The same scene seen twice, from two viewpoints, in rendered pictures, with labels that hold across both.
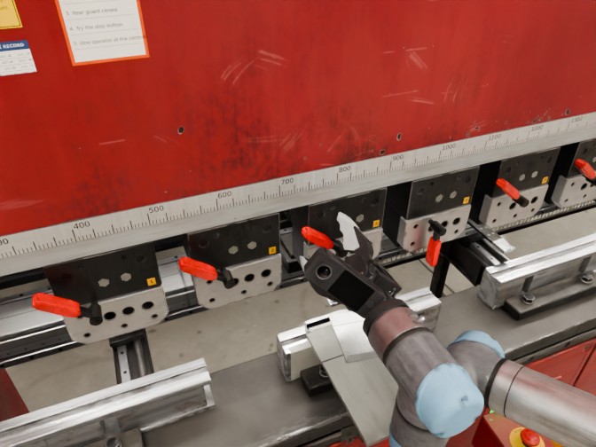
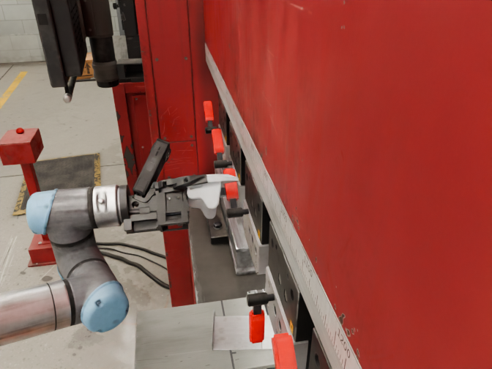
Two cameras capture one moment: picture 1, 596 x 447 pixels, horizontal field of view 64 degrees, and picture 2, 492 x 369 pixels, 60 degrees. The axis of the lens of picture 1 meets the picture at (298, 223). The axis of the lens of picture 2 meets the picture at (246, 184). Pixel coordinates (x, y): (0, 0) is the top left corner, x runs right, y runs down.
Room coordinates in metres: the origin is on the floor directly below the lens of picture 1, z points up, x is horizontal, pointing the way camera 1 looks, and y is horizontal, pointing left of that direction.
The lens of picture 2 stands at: (0.80, -0.71, 1.69)
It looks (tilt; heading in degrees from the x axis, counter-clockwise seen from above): 30 degrees down; 102
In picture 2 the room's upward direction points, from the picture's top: straight up
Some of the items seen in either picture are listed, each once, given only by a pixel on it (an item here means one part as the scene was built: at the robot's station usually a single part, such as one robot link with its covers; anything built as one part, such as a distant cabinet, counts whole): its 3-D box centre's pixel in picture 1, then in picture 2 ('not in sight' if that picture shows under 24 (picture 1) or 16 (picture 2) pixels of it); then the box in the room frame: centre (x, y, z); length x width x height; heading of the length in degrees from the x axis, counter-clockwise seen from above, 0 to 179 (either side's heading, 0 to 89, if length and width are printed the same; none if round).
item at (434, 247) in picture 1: (433, 243); (260, 318); (0.73, -0.26, 1.20); 0.04 x 0.02 x 0.10; 23
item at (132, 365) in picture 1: (125, 315); not in sight; (0.91, 0.47, 0.81); 0.64 x 0.08 x 0.14; 23
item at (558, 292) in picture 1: (555, 294); not in sight; (0.91, -0.67, 0.89); 0.30 x 0.05 x 0.03; 113
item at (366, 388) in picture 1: (374, 369); (202, 337); (0.59, -0.15, 1.00); 0.26 x 0.18 x 0.01; 23
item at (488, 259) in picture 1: (445, 227); not in sight; (1.31, -0.50, 0.81); 0.64 x 0.08 x 0.14; 23
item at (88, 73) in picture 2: not in sight; (83, 64); (-0.69, 1.60, 1.04); 0.30 x 0.26 x 0.12; 116
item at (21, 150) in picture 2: not in sight; (36, 198); (-0.80, 1.06, 0.41); 0.25 x 0.20 x 0.83; 23
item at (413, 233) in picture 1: (427, 200); (307, 294); (0.80, -0.26, 1.26); 0.15 x 0.09 x 0.17; 113
